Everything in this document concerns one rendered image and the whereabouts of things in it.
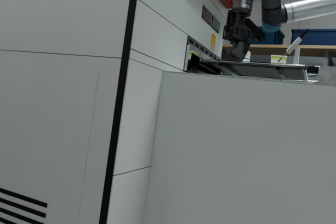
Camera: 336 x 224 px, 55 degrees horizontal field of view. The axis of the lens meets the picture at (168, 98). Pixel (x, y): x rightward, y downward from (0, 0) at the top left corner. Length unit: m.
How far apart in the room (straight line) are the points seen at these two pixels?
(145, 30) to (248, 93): 0.33
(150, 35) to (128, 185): 0.42
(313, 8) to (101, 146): 0.97
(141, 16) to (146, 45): 0.08
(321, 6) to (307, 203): 0.79
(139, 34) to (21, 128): 0.45
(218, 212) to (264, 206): 0.13
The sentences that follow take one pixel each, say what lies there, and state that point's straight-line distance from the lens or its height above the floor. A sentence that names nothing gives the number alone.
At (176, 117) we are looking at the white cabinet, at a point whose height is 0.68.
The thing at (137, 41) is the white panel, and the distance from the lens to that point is 0.86.
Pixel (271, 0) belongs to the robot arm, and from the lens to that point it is 1.32.
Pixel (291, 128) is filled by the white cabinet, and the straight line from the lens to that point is 0.89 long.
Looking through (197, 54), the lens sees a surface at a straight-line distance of 1.24.
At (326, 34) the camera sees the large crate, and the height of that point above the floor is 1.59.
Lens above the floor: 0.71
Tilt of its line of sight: 1 degrees up
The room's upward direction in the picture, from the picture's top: 8 degrees clockwise
